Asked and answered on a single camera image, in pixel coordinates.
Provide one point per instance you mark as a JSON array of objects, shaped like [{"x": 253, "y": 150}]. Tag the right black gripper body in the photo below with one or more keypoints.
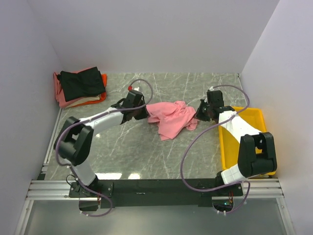
[{"x": 203, "y": 112}]

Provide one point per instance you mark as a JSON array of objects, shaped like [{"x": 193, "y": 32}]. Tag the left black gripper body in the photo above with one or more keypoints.
[{"x": 140, "y": 113}]

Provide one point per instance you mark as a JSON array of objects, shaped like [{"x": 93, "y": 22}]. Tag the pink t shirt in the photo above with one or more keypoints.
[{"x": 171, "y": 118}]

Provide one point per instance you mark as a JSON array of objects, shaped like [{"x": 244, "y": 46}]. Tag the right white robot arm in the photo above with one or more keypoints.
[{"x": 256, "y": 154}]

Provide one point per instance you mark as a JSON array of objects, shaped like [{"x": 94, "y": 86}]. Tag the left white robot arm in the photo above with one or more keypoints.
[{"x": 73, "y": 143}]

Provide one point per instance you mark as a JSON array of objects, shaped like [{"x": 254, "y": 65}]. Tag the cream folded t shirt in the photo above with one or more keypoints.
[{"x": 84, "y": 100}]

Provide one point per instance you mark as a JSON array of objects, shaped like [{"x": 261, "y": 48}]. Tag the yellow plastic tray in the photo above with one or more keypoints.
[{"x": 227, "y": 143}]

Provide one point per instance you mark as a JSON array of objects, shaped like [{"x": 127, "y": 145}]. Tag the black folded t shirt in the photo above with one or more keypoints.
[{"x": 85, "y": 83}]

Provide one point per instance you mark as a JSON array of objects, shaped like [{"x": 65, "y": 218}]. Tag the salmon folded t shirt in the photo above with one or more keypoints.
[{"x": 60, "y": 97}]

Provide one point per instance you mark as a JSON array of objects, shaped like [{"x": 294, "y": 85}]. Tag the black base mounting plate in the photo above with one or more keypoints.
[{"x": 141, "y": 192}]

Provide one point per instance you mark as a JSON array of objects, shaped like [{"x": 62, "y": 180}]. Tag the aluminium frame rail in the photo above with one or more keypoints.
[{"x": 59, "y": 190}]

